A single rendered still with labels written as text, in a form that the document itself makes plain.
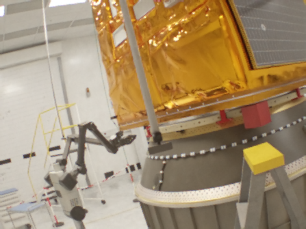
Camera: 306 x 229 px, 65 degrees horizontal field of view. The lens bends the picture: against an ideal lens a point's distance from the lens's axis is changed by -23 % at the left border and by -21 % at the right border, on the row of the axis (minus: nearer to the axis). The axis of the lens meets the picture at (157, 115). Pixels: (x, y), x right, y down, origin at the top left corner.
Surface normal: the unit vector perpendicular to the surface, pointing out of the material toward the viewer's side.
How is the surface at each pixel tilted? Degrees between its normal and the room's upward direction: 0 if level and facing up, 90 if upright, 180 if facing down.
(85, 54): 90
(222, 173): 62
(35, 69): 90
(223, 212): 90
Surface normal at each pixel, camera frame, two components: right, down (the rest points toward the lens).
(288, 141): 0.03, -0.48
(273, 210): -0.07, 0.02
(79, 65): 0.51, -0.13
